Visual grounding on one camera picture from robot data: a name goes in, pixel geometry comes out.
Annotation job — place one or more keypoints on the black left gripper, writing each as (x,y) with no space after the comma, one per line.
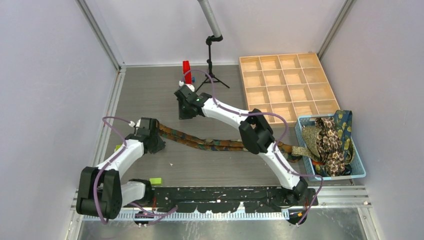
(159,146)

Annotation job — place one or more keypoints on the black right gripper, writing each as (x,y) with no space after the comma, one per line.
(182,115)

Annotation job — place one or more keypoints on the blue orange green tie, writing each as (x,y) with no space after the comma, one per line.
(229,145)

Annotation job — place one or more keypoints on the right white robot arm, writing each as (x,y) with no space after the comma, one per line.
(256,134)

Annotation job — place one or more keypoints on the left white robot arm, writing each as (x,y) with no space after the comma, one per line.
(100,192)

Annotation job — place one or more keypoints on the lime green block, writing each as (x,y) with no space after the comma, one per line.
(156,181)

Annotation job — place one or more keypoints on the red toy block truck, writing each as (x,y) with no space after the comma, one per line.
(187,74)

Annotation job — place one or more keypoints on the black tripod stand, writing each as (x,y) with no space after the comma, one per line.
(210,76)

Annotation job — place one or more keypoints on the green red toy blocks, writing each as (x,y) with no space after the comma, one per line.
(117,147)

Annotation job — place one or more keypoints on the grey pole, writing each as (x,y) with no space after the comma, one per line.
(210,18)

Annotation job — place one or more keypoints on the wooden compartment tray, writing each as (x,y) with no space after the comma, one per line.
(289,85)

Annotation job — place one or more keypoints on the green vine pattern tie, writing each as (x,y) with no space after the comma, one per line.
(310,136)

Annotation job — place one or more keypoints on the brown floral black tie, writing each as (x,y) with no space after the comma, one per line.
(330,148)

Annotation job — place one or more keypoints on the blue tie yellow leaves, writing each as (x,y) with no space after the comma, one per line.
(343,120)

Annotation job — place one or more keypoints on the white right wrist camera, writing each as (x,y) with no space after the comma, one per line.
(190,86)

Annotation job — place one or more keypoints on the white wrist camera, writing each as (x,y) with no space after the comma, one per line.
(190,86)
(135,124)

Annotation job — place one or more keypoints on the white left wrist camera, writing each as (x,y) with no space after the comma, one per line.
(135,124)

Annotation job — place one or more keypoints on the aluminium front rail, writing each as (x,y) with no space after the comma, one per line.
(329,197)

